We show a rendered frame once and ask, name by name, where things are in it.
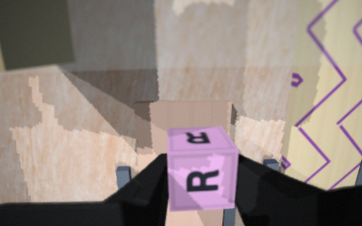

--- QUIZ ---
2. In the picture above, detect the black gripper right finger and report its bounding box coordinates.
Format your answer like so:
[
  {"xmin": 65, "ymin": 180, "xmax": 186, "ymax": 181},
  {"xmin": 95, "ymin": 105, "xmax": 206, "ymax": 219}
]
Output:
[{"xmin": 235, "ymin": 154, "xmax": 362, "ymax": 226}]

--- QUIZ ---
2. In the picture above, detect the pink cube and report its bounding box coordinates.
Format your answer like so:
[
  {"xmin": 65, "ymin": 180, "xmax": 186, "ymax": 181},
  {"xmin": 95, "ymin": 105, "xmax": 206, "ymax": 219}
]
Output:
[{"xmin": 167, "ymin": 126, "xmax": 239, "ymax": 212}]

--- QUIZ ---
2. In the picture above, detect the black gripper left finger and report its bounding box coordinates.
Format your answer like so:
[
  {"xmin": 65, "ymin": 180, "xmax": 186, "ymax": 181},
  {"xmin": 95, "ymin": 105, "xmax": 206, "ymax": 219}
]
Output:
[{"xmin": 0, "ymin": 153, "xmax": 169, "ymax": 226}]

